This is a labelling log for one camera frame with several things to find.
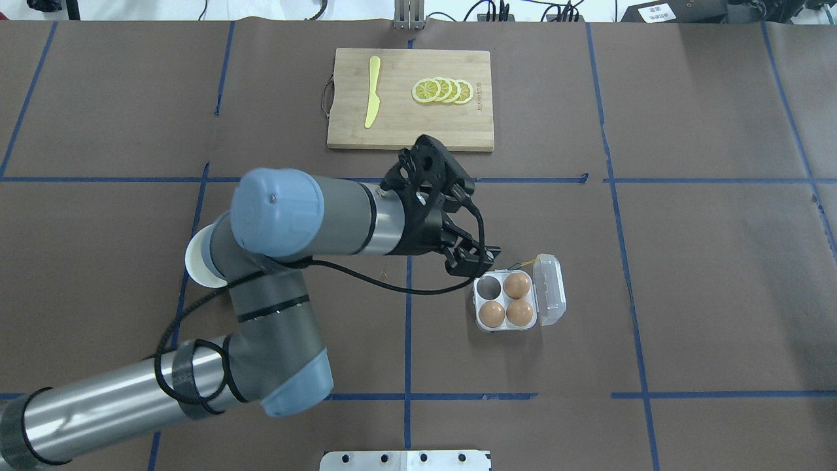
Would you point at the yellow plastic knife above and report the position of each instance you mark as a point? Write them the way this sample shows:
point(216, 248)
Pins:
point(373, 99)

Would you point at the brown egg rear slot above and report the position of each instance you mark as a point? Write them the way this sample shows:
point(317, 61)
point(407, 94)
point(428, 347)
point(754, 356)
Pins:
point(517, 285)

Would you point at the bamboo cutting board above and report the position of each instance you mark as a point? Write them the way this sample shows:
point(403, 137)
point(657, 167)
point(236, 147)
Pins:
point(465, 128)

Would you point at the white ceramic bowl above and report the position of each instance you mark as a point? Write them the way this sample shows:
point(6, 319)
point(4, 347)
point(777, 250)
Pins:
point(198, 259)

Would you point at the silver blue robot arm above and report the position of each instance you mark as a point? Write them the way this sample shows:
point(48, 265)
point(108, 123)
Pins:
point(254, 338)

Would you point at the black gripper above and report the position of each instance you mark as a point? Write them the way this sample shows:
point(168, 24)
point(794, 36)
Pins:
point(423, 229)

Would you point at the brown egg from bowl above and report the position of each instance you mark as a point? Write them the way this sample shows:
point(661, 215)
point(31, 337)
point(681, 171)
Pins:
point(491, 314)

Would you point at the clear plastic egg box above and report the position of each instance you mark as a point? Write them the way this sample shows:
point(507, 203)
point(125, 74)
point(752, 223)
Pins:
point(547, 295)

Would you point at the brown egg front slot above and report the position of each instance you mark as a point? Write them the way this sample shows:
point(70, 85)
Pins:
point(520, 313)

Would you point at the lemon slice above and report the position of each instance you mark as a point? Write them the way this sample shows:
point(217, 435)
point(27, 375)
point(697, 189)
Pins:
point(465, 92)
point(426, 91)
point(443, 88)
point(453, 92)

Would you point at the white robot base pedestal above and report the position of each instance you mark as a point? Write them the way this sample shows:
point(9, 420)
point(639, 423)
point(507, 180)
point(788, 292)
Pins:
point(466, 459)

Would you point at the brown egg slot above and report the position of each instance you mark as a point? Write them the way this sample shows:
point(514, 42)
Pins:
point(517, 285)
point(520, 313)

